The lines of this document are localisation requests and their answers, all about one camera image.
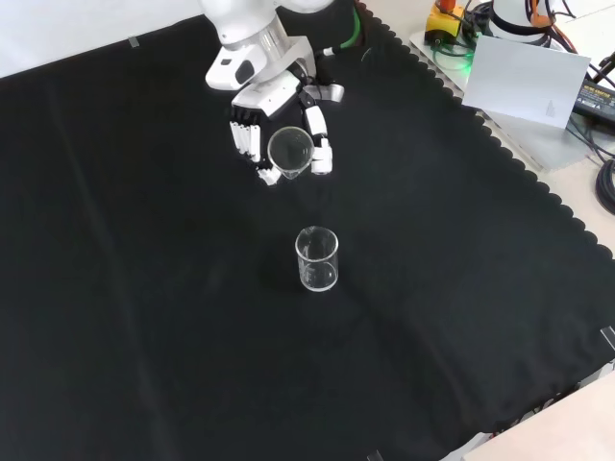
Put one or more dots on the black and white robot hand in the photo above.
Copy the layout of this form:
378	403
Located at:
269	93

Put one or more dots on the small clear glass beaker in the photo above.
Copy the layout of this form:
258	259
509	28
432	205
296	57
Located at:
289	165

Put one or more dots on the large clear glass beaker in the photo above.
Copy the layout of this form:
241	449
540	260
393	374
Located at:
317	281

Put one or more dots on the grey tape strip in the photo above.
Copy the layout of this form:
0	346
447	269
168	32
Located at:
375	456
609	337
134	42

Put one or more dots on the yellow stop button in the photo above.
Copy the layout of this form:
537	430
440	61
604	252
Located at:
444	21

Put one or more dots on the black cloth with scalloped edge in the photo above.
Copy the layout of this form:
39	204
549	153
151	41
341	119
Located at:
144	264

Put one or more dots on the pale board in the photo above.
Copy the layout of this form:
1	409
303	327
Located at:
523	81

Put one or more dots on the black power adapter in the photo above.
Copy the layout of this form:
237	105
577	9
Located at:
596	98

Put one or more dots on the pale wooden panel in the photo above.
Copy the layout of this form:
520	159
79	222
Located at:
552	422

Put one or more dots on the grey metal base plate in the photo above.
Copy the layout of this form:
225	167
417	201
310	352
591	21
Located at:
533	141

